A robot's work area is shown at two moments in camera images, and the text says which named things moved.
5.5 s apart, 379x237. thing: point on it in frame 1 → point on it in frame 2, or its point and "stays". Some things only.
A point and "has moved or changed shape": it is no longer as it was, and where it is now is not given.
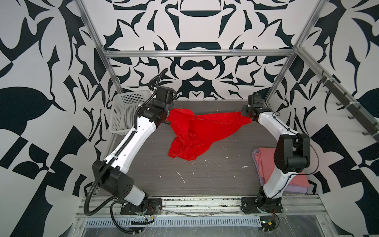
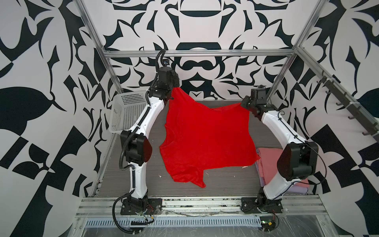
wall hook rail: (355, 108) stays
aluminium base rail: (203, 206) stays
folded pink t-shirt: (265, 157) stays
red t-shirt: (193, 135) has moved or changed shape
